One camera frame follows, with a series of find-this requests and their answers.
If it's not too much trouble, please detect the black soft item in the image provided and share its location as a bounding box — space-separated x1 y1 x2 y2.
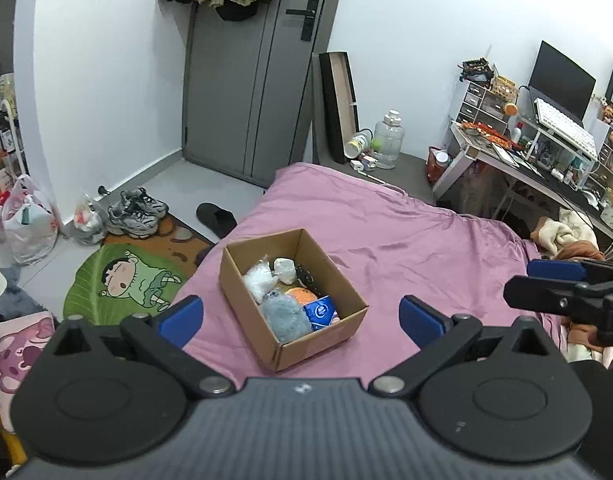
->
295 264 320 291

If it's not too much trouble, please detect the grey nightstand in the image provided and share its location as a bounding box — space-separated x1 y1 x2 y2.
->
345 152 438 207

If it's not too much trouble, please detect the pink bear cushion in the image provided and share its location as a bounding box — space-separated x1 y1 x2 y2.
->
0 311 58 434

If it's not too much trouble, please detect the grey sneaker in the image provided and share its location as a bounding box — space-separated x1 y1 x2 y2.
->
121 187 170 221
107 198 160 239

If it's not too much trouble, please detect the beige blanket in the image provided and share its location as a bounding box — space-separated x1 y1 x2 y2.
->
529 208 598 261

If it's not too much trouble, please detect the grey fluffy rug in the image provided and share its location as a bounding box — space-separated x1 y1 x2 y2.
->
0 265 48 322

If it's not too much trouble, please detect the black door lock handle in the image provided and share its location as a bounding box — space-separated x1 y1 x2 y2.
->
285 0 320 42

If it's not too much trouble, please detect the large white plastic bag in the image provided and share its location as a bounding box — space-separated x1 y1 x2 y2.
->
1 174 60 266

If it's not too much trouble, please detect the crinkled white plastic bag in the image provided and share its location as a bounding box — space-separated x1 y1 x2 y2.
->
242 257 278 304

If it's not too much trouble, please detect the grey fluffy plush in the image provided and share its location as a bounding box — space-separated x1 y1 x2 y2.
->
261 289 313 344

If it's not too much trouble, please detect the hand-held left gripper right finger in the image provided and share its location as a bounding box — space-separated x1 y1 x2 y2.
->
369 295 557 399

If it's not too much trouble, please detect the long black box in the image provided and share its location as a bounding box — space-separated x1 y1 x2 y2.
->
318 51 360 164

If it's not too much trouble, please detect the black slipper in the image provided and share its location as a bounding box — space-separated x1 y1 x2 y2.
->
196 202 238 239

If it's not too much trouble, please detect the white paper cup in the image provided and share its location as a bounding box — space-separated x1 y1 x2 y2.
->
343 129 373 159

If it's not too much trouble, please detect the grey drawer organiser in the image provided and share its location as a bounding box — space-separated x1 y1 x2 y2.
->
457 79 498 124

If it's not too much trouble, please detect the white desk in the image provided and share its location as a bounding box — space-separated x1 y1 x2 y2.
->
432 119 613 242

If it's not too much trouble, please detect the grey door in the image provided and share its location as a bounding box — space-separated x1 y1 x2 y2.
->
182 0 350 189

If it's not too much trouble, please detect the white wrapped wad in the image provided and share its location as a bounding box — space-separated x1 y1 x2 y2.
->
272 257 298 285

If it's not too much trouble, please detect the blue tissue packet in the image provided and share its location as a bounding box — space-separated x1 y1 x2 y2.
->
302 295 340 332

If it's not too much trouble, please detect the orange cloth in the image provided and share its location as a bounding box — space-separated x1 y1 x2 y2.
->
555 239 608 262

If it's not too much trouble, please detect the green leaf cartoon rug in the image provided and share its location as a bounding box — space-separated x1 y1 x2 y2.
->
62 243 188 324

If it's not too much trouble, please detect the clear plastic trash bag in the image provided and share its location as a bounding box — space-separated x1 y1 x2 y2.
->
73 194 110 246

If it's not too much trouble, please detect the clear plastic water jug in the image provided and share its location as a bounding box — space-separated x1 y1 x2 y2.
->
371 108 406 170

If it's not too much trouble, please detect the orange soft ball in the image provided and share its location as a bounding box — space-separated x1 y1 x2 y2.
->
285 287 318 307

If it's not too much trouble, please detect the brown cardboard box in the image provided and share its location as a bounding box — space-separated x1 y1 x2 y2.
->
219 228 370 372

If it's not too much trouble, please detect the pink bed sheet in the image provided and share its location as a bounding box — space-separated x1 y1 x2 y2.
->
178 162 573 382

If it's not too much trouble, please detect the white keyboard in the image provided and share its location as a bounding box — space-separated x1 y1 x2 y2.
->
533 98 600 159

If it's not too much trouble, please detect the orange snack jar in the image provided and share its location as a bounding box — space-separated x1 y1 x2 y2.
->
425 145 452 184

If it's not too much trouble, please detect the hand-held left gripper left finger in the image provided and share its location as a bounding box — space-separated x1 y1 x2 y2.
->
51 295 237 402

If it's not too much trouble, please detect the black monitor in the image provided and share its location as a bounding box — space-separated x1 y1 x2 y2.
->
528 39 597 122

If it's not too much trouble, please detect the brown doormat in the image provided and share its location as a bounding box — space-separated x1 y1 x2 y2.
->
150 209 213 267

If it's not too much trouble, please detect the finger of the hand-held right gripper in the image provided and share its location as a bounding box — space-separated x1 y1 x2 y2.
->
503 276 587 319
527 258 609 284

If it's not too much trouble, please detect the white storage rack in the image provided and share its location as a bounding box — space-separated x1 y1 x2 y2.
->
0 74 30 177

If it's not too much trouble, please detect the wicker basket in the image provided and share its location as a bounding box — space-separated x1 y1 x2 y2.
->
491 74 518 102

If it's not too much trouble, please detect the dark spray bottle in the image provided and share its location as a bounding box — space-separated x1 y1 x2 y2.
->
0 109 16 154

